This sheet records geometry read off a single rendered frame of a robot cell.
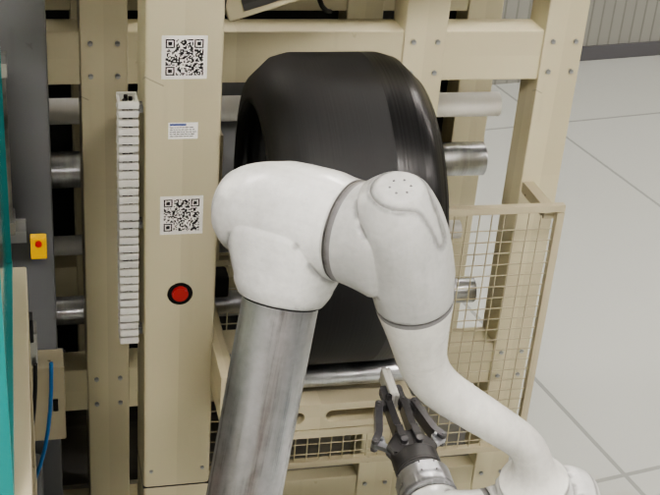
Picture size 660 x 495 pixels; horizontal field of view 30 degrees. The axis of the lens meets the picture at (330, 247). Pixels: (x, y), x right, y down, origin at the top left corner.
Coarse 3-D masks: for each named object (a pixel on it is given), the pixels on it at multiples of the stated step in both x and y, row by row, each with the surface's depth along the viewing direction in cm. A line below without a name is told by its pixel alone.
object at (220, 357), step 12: (216, 312) 239; (216, 324) 235; (216, 336) 232; (216, 348) 228; (216, 360) 225; (228, 360) 225; (216, 372) 225; (216, 384) 226; (216, 396) 226; (216, 408) 227
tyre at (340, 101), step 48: (288, 96) 209; (336, 96) 208; (384, 96) 210; (240, 144) 242; (288, 144) 204; (336, 144) 203; (384, 144) 205; (432, 144) 209; (336, 288) 205; (336, 336) 213; (384, 336) 215
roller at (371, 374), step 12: (372, 360) 233; (384, 360) 233; (312, 372) 229; (324, 372) 230; (336, 372) 230; (348, 372) 231; (360, 372) 231; (372, 372) 232; (396, 372) 233; (312, 384) 230; (324, 384) 230; (336, 384) 231; (348, 384) 232
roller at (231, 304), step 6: (228, 294) 251; (234, 294) 251; (216, 300) 250; (222, 300) 250; (228, 300) 250; (234, 300) 251; (240, 300) 251; (216, 306) 250; (222, 306) 250; (228, 306) 250; (234, 306) 251; (222, 312) 252; (228, 312) 252
